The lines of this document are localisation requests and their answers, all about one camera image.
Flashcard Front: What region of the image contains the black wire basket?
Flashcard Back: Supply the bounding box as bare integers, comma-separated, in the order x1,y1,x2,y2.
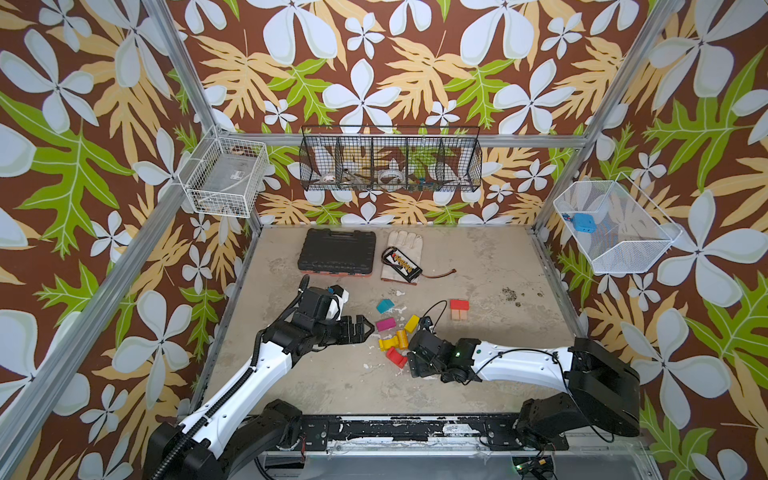
298,125,483,192

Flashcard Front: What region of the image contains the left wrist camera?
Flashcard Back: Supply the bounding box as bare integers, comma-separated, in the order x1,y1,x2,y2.
326,285,349,322

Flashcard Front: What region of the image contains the white wire basket right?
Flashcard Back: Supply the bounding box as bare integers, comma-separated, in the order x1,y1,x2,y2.
554,174,683,276

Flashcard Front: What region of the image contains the red rectangular wood block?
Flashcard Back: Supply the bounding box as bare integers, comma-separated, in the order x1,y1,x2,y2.
449,299,470,311

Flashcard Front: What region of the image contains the yellow cylinder wood block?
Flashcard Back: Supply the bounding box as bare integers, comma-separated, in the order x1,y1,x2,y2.
378,337,400,352

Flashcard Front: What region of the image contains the white tape roll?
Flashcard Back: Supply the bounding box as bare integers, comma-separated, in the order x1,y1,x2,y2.
377,169,405,186

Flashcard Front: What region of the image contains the black plastic tool case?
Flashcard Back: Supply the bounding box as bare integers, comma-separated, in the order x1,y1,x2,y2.
297,229,376,276

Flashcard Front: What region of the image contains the orange cylinder wood block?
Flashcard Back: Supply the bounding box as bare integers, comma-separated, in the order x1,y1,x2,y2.
396,330,409,350

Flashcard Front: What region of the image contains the aluminium frame rail right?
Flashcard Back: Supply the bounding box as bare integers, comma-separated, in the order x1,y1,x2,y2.
526,227,588,338

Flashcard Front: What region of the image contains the aluminium frame post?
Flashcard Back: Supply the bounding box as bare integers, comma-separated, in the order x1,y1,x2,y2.
532,0,684,233
143,1,263,236

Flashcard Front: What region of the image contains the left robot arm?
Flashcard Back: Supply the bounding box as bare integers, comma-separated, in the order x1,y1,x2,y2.
142,282,375,479

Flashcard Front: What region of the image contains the white wire basket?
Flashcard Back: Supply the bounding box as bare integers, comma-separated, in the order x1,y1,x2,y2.
179,128,271,218
554,174,683,276

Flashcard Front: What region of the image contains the aluminium frame post left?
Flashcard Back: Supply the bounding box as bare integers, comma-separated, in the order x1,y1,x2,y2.
143,1,263,236

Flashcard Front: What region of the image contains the aluminium frame rail left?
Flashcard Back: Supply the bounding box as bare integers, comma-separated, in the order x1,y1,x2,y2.
1,183,184,479

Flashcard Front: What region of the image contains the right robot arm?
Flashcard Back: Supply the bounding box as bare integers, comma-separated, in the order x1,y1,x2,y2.
407,319,640,450

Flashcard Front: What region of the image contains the teal wood block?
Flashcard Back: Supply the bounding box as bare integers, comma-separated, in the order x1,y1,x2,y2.
376,299,394,314

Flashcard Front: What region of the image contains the blue object in basket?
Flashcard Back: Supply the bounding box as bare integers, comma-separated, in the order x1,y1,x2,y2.
562,212,597,234

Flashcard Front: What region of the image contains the magenta wood block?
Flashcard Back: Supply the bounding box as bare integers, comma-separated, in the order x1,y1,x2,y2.
375,317,397,332

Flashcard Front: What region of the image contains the red arch wood block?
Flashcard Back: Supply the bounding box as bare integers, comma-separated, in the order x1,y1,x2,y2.
385,347,408,369

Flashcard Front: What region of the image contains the white work glove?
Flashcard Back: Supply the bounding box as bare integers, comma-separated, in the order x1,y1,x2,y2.
380,230,424,285

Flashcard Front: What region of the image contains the aluminium frame rail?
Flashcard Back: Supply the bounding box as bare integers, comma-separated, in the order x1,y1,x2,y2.
1,183,184,479
526,227,588,338

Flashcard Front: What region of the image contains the aluminium frame post right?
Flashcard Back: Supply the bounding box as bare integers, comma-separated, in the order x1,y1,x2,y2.
532,0,684,233

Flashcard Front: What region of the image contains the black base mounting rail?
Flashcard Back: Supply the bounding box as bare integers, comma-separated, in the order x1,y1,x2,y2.
299,413,569,451

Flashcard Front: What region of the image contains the white wire basket left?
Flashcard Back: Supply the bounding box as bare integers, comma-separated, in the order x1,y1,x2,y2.
179,128,271,218

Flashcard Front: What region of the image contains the yellow rectangular wood block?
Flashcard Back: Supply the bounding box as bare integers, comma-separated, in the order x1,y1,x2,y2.
404,315,421,334

